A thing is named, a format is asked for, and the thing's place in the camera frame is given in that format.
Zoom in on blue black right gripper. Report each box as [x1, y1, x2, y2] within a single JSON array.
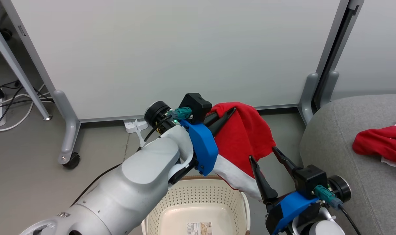
[[249, 147, 352, 235]]

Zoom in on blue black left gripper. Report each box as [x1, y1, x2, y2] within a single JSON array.
[[144, 101, 236, 177]]

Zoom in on red garment with white hem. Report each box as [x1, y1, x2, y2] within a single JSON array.
[[209, 102, 277, 201]]

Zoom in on red garment with white stripes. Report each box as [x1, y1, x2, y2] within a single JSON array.
[[352, 118, 396, 171]]

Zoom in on grey fabric sofa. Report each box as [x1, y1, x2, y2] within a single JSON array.
[[299, 94, 396, 235]]

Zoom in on large white partition panel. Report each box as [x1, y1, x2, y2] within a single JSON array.
[[0, 0, 365, 123]]

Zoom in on beige perforated laundry basket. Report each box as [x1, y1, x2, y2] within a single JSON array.
[[141, 176, 251, 235]]

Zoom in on grey partition foot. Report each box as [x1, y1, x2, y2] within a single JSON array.
[[53, 90, 81, 165], [297, 72, 320, 126], [321, 70, 340, 110]]

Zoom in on small white power strip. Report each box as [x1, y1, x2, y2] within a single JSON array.
[[123, 119, 148, 134]]

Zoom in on paper label sticker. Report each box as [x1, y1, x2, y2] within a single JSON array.
[[186, 222, 213, 235]]

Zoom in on black caster wheel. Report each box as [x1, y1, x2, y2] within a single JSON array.
[[62, 153, 81, 169]]

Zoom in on narrow white partition panel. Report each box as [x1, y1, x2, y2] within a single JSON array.
[[312, 0, 396, 111]]

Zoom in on grey metal table leg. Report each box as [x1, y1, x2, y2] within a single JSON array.
[[0, 13, 53, 122]]

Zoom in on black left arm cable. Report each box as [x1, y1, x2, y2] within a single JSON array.
[[71, 114, 172, 206]]

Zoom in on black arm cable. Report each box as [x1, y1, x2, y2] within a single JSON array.
[[71, 114, 172, 206], [338, 204, 361, 235]]

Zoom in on white cable tie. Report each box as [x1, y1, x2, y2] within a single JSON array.
[[134, 119, 147, 148]]

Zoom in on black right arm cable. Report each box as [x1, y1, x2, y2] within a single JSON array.
[[338, 204, 361, 235]]

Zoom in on thick white floor cable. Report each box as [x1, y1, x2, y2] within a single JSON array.
[[0, 83, 53, 133]]

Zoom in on black floor cables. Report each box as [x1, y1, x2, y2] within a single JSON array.
[[0, 80, 53, 134]]

